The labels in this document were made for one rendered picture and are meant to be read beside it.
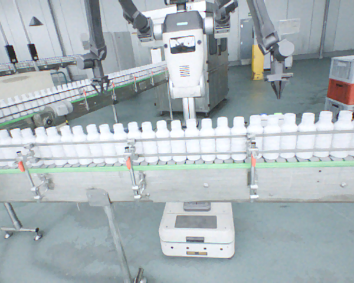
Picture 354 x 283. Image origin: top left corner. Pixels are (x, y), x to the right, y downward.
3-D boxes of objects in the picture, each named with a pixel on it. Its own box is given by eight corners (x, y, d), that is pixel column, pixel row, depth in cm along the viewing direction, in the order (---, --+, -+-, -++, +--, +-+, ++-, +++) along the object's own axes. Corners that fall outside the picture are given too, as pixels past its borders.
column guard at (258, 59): (252, 80, 783) (252, 45, 739) (250, 78, 818) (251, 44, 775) (264, 79, 776) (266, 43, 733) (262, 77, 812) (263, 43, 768)
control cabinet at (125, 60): (128, 92, 818) (117, 32, 742) (140, 92, 797) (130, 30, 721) (114, 97, 752) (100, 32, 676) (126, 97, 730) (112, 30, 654)
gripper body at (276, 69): (293, 77, 95) (292, 59, 95) (267, 79, 97) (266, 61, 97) (288, 80, 102) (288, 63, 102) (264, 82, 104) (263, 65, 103)
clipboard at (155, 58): (153, 65, 468) (150, 48, 455) (163, 65, 458) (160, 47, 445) (151, 66, 464) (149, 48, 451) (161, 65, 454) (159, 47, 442)
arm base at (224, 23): (213, 9, 132) (214, 29, 131) (213, -1, 124) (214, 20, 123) (229, 7, 131) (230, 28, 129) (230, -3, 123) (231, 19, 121)
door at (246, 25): (240, 65, 1188) (240, 19, 1105) (239, 65, 1197) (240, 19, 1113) (260, 63, 1172) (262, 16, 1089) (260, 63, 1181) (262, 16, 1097)
